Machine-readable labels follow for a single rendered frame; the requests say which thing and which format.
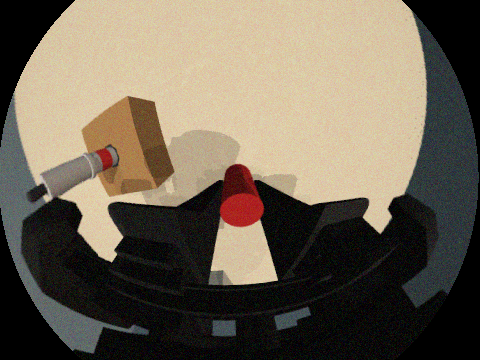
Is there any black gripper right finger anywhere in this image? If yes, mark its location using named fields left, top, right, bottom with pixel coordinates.
left=255, top=180, right=369, bottom=280

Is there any grey marker with red band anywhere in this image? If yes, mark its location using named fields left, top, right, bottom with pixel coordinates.
left=27, top=147, right=119, bottom=203

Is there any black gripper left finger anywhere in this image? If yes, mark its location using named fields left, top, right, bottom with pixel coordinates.
left=107, top=180, right=224, bottom=285

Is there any tan wooden block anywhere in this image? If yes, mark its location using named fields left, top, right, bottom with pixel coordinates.
left=81, top=96, right=175, bottom=196

